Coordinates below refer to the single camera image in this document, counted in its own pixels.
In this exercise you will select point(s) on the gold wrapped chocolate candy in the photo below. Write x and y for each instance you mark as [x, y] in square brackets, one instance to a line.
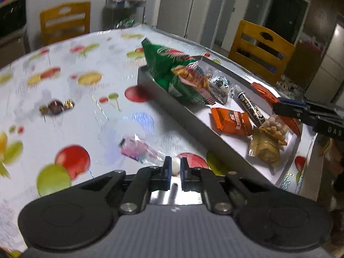
[55, 106]

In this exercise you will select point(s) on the fruit print tablecloth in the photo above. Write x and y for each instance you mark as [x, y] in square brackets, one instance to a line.
[94, 59]

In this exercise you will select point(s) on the long orange snack packet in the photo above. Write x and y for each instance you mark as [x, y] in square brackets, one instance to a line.
[264, 91]

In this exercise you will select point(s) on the small orange snack packet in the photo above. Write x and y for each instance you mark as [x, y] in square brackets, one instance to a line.
[231, 119]

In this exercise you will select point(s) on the patterned floor mat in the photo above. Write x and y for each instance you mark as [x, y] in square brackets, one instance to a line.
[291, 83]

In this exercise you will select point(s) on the person's right hand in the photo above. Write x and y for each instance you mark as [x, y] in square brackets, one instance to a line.
[334, 156]

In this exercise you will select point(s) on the pink lollipop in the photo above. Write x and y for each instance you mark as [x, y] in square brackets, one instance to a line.
[134, 147]

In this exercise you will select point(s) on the black water dispenser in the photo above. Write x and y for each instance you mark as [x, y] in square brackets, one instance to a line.
[12, 18]

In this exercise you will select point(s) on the brown wooden cabinet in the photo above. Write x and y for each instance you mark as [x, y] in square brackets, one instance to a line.
[322, 8]

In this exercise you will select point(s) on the tan foil snack packet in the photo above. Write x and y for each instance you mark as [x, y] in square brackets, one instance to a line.
[264, 147]

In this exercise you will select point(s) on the metal storage cart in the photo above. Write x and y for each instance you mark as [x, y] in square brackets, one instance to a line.
[123, 12]

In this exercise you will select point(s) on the grey box with white inside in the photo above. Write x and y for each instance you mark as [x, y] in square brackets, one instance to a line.
[228, 145]

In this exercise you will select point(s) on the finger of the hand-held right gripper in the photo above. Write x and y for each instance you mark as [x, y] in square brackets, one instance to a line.
[291, 101]
[290, 110]

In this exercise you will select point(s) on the black striped snack stick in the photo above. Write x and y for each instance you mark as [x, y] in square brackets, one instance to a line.
[247, 103]

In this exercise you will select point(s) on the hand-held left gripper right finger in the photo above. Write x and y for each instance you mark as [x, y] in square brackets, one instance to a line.
[184, 173]

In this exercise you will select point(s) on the green prawn cracker bag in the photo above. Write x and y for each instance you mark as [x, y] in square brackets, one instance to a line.
[161, 64]

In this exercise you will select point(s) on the silver refrigerator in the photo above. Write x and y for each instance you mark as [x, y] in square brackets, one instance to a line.
[328, 67]

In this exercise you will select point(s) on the green candy bag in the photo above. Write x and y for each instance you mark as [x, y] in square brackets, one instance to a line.
[124, 22]

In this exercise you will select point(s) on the white closet doors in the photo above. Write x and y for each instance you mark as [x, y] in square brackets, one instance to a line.
[185, 8]

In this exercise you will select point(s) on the wooden chair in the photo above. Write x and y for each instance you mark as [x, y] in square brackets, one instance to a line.
[258, 48]
[64, 21]

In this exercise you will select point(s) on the dark entrance door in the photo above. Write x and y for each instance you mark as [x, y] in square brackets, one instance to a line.
[287, 13]

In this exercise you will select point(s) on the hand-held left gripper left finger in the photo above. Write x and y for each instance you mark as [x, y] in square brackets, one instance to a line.
[168, 172]

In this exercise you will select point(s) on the clear bag of seeds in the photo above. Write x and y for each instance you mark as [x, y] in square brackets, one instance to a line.
[220, 86]

